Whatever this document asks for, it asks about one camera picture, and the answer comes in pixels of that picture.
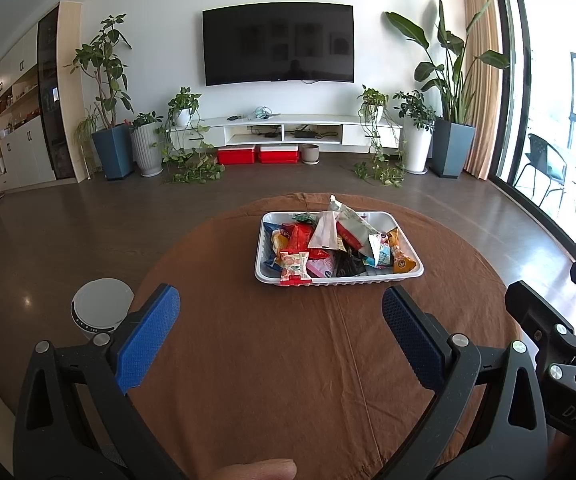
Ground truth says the red foil snack packet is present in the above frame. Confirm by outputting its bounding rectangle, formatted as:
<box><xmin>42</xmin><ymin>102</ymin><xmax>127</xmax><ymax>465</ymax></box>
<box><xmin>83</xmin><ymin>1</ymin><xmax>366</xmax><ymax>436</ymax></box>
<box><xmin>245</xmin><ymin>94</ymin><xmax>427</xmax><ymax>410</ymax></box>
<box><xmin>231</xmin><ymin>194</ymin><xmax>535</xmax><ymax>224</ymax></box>
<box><xmin>335</xmin><ymin>222</ymin><xmax>363</xmax><ymax>252</ymax></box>

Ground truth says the white long snack bag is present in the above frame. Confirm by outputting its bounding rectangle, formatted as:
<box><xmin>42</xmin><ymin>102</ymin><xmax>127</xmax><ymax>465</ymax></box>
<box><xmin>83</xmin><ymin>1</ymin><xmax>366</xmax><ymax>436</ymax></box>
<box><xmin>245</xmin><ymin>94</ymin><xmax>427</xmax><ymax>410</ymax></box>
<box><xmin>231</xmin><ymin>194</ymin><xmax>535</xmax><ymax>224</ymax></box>
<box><xmin>329</xmin><ymin>195</ymin><xmax>380</xmax><ymax>257</ymax></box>

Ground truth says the small red white candy packet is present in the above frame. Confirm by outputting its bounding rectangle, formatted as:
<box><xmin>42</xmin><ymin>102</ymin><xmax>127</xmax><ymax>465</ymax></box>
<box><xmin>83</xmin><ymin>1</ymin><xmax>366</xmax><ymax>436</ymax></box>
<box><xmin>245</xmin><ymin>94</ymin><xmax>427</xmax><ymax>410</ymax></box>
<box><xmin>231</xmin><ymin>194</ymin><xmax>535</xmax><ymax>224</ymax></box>
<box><xmin>279</xmin><ymin>250</ymin><xmax>312</xmax><ymax>286</ymax></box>

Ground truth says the red chip bag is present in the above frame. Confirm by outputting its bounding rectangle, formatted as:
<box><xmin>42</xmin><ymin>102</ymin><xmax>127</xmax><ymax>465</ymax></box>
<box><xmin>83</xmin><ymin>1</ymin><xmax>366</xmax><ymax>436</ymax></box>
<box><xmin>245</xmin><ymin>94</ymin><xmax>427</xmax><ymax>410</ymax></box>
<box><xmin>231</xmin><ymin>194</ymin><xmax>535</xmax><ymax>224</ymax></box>
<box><xmin>282</xmin><ymin>222</ymin><xmax>329</xmax><ymax>260</ymax></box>

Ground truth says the blue cartoon snack bag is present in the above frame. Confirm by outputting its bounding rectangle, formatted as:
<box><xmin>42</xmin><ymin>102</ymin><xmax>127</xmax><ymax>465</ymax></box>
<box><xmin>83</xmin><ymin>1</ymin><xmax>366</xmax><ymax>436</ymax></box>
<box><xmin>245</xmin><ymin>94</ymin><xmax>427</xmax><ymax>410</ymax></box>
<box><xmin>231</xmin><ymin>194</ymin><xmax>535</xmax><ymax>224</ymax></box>
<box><xmin>365</xmin><ymin>233</ymin><xmax>393</xmax><ymax>269</ymax></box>

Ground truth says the black snack bag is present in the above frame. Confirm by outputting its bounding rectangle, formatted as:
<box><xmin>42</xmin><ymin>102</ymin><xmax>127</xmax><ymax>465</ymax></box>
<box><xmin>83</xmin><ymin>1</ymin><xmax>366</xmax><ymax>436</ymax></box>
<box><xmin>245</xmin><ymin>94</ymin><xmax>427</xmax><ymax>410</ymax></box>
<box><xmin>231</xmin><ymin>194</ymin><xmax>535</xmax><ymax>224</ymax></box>
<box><xmin>333</xmin><ymin>248</ymin><xmax>366</xmax><ymax>278</ymax></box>

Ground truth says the pink snack packet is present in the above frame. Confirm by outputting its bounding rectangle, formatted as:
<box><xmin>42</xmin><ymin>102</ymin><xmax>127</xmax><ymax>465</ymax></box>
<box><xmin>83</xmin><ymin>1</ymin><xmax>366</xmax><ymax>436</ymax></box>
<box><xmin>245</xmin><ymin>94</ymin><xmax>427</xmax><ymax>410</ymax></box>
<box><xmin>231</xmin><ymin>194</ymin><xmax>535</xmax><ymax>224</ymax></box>
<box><xmin>306</xmin><ymin>256</ymin><xmax>337</xmax><ymax>278</ymax></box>

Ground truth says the green edged dried fruit bag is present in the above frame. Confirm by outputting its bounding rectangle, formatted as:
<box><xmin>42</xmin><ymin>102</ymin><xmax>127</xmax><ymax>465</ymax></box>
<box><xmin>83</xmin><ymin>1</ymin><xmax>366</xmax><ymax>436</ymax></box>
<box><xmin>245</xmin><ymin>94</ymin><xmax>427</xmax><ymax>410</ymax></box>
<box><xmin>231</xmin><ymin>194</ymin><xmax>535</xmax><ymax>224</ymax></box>
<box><xmin>293</xmin><ymin>210</ymin><xmax>345</xmax><ymax>250</ymax></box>

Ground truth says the person's left hand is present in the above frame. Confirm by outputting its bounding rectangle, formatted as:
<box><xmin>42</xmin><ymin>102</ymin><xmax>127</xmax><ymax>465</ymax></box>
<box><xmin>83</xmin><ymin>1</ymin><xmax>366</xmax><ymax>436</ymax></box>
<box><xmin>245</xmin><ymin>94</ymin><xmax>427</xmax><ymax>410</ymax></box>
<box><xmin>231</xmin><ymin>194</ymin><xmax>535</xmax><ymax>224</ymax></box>
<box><xmin>207</xmin><ymin>458</ymin><xmax>297</xmax><ymax>480</ymax></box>

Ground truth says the white round stool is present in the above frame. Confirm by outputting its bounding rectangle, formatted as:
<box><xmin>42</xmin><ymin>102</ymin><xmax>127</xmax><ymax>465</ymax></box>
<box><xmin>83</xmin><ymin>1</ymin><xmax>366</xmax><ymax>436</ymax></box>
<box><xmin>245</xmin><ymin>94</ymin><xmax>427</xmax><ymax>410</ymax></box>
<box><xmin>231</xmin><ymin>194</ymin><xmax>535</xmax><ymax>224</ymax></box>
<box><xmin>70</xmin><ymin>278</ymin><xmax>134</xmax><ymax>339</ymax></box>

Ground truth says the orange snack packet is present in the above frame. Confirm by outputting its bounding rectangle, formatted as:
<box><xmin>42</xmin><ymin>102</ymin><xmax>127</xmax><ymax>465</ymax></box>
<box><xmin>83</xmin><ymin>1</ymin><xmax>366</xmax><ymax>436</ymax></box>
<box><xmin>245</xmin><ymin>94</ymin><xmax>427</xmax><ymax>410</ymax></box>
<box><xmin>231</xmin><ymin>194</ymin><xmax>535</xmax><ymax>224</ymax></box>
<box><xmin>387</xmin><ymin>228</ymin><xmax>417</xmax><ymax>274</ymax></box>

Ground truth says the white plastic tray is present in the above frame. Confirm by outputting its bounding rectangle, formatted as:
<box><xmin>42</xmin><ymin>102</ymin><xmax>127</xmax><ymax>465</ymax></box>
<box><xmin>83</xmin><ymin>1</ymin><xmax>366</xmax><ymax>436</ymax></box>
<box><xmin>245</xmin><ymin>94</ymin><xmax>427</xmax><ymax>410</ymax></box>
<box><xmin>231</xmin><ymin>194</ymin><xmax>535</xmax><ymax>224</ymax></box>
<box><xmin>254</xmin><ymin>211</ymin><xmax>425</xmax><ymax>286</ymax></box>

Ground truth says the blue bread snack packet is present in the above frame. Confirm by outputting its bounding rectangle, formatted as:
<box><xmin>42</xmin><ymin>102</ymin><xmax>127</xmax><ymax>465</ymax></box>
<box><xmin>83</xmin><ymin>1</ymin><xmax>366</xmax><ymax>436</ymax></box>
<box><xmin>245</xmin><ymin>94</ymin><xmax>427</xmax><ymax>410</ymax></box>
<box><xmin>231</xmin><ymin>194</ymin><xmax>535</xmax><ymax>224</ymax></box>
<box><xmin>263</xmin><ymin>222</ymin><xmax>290</xmax><ymax>272</ymax></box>

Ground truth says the trailing plant on console left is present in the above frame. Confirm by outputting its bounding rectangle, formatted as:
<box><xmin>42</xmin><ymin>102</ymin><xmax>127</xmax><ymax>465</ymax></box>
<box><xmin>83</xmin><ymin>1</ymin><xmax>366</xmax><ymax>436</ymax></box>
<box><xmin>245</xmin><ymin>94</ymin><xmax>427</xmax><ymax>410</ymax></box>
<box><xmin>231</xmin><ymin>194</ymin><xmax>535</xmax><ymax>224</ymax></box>
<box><xmin>155</xmin><ymin>87</ymin><xmax>225</xmax><ymax>184</ymax></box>

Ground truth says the trailing plant on console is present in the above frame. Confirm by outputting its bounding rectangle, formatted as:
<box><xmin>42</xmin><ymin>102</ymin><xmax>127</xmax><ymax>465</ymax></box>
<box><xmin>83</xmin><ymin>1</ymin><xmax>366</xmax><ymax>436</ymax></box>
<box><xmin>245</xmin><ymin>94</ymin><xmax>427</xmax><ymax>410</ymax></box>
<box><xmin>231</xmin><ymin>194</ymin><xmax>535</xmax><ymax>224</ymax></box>
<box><xmin>155</xmin><ymin>87</ymin><xmax>225</xmax><ymax>184</ymax></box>
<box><xmin>353</xmin><ymin>84</ymin><xmax>404</xmax><ymax>188</ymax></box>

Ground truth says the trailing plant on console right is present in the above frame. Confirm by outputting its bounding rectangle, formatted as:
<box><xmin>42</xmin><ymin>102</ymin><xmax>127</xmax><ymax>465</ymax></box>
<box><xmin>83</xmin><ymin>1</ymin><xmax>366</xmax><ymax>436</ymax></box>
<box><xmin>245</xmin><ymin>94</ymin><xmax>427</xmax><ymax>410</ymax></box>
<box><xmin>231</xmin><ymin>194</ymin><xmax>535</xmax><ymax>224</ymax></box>
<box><xmin>353</xmin><ymin>84</ymin><xmax>404</xmax><ymax>188</ymax></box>

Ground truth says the tall plant blue pot left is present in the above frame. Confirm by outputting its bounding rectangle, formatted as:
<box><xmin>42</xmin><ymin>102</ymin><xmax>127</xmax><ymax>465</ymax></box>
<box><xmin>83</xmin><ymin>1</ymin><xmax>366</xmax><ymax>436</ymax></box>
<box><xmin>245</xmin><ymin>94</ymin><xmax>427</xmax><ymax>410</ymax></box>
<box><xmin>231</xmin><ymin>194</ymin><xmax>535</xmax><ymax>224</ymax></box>
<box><xmin>68</xmin><ymin>13</ymin><xmax>133</xmax><ymax>181</ymax></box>

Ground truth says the left red storage box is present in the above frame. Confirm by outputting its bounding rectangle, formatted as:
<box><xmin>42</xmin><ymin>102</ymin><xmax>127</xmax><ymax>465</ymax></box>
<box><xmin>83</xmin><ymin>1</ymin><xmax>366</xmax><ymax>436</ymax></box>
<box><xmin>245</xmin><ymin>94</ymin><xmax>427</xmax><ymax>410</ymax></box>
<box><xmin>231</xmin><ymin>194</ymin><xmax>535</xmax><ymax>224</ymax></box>
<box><xmin>216</xmin><ymin>145</ymin><xmax>256</xmax><ymax>166</ymax></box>

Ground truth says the red storage box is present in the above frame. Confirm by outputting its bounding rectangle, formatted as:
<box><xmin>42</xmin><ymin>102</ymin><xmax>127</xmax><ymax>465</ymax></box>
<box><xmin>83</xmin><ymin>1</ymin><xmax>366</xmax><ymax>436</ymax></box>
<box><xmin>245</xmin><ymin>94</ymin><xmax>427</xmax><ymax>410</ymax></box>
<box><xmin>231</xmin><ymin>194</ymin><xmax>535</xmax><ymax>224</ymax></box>
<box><xmin>257</xmin><ymin>145</ymin><xmax>300</xmax><ymax>165</ymax></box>
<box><xmin>216</xmin><ymin>145</ymin><xmax>256</xmax><ymax>166</ymax></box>

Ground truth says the plant in white ribbed pot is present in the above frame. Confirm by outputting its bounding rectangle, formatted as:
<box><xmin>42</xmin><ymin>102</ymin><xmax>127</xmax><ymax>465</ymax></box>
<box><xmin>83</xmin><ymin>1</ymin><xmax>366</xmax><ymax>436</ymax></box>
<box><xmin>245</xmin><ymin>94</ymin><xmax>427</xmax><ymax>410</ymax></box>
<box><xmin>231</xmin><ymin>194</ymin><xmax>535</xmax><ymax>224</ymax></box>
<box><xmin>131</xmin><ymin>110</ymin><xmax>163</xmax><ymax>178</ymax></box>

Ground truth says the large plant grey blue pot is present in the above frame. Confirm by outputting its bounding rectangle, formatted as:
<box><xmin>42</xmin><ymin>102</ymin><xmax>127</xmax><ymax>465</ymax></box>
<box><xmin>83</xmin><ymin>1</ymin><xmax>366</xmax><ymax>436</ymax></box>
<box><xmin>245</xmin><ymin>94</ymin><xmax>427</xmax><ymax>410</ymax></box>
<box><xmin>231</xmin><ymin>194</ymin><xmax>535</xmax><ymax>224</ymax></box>
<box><xmin>384</xmin><ymin>0</ymin><xmax>511</xmax><ymax>179</ymax></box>

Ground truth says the black balcony chair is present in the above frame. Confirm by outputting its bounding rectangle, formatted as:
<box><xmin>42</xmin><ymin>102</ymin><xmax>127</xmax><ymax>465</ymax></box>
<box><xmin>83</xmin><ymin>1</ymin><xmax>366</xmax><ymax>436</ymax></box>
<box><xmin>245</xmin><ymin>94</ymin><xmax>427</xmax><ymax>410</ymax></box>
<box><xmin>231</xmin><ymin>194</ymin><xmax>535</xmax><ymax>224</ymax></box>
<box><xmin>513</xmin><ymin>133</ymin><xmax>568</xmax><ymax>206</ymax></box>

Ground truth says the right red storage box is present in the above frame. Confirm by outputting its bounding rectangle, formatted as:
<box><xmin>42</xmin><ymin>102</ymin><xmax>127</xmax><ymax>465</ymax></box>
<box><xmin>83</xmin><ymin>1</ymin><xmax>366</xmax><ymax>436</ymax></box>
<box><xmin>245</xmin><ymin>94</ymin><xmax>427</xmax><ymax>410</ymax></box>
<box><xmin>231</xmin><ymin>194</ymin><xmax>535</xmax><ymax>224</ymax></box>
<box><xmin>257</xmin><ymin>145</ymin><xmax>300</xmax><ymax>165</ymax></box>

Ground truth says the white TV console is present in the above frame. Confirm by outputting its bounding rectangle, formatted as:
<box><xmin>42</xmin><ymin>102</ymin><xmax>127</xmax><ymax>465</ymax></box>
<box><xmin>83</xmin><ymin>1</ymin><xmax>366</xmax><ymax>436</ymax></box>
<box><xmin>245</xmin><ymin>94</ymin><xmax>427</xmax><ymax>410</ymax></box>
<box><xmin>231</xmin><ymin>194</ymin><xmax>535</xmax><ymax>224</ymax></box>
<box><xmin>171</xmin><ymin>112</ymin><xmax>404</xmax><ymax>154</ymax></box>

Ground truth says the small round beige pot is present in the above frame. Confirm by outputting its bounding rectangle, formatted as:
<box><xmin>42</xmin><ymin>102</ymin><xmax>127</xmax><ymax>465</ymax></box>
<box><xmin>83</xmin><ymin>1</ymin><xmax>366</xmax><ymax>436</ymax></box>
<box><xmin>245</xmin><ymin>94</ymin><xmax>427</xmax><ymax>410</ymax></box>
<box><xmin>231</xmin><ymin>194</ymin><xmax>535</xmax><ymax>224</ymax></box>
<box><xmin>301</xmin><ymin>144</ymin><xmax>320</xmax><ymax>166</ymax></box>

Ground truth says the plant in tall white pot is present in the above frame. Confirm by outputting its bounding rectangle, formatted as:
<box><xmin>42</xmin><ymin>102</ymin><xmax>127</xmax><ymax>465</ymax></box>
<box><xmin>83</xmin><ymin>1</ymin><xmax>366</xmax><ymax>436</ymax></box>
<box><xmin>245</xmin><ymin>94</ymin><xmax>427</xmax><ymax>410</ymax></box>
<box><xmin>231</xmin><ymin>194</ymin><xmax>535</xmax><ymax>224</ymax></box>
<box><xmin>393</xmin><ymin>90</ymin><xmax>436</xmax><ymax>176</ymax></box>

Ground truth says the built-in cabinet shelving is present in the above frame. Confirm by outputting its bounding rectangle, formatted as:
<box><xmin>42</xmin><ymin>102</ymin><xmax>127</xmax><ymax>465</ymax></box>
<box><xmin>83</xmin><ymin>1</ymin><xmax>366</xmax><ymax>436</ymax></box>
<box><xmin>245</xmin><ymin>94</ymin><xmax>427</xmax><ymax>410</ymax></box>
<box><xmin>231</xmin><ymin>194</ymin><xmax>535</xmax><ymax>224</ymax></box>
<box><xmin>0</xmin><ymin>1</ymin><xmax>90</xmax><ymax>193</ymax></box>

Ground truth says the beige curtain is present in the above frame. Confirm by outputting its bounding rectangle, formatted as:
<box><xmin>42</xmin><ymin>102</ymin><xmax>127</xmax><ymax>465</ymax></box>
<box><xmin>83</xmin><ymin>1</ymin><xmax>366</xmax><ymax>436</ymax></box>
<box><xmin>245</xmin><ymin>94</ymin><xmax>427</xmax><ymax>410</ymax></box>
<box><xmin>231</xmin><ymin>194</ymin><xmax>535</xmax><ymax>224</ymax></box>
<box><xmin>464</xmin><ymin>0</ymin><xmax>502</xmax><ymax>180</ymax></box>

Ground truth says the wall mounted black television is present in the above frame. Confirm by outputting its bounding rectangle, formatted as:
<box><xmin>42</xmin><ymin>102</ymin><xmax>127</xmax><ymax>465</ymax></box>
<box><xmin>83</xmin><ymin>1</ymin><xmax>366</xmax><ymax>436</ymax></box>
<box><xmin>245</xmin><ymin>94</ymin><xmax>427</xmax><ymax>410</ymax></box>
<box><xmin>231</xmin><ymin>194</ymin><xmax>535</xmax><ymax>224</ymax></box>
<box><xmin>202</xmin><ymin>2</ymin><xmax>355</xmax><ymax>86</ymax></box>

